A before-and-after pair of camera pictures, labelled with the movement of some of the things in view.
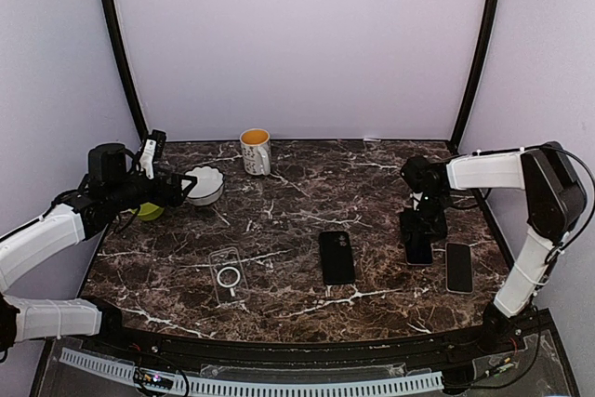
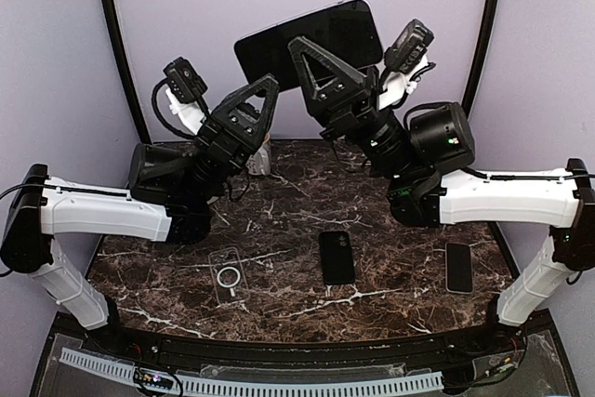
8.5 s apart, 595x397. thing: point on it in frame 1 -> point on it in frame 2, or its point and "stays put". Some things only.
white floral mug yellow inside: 256,152 stays put
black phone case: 337,258 stays put
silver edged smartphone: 458,268 stays put
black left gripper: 175,198 -> 223,146
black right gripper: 408,224 -> 341,101
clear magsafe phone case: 229,276 stays put
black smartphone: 419,252 -> 346,31
